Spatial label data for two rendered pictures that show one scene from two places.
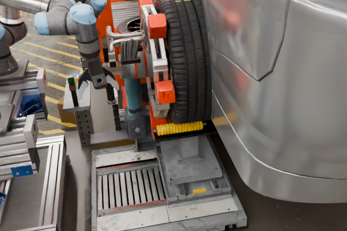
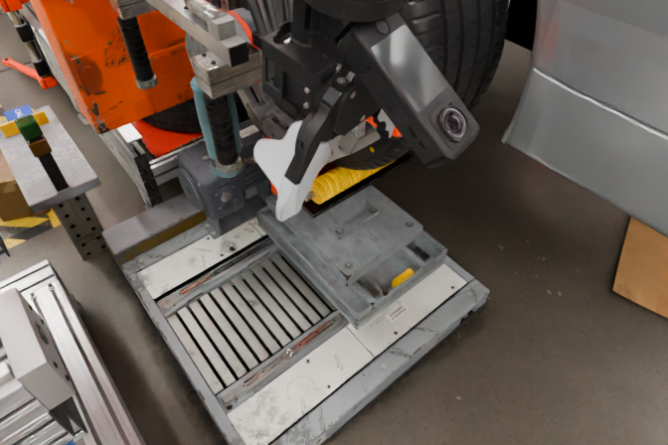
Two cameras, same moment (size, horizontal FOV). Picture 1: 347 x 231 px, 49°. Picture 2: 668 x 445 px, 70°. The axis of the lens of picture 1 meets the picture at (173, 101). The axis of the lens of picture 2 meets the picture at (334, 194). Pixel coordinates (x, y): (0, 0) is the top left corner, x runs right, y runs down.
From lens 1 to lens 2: 1.11 m
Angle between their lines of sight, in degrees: 27
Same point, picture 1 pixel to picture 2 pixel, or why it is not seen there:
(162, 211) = (347, 340)
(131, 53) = (284, 8)
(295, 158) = not seen: outside the picture
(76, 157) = (85, 289)
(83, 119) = (75, 207)
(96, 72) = (426, 89)
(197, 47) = not seen: outside the picture
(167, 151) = (300, 220)
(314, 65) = not seen: outside the picture
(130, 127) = (212, 196)
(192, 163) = (363, 229)
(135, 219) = (308, 381)
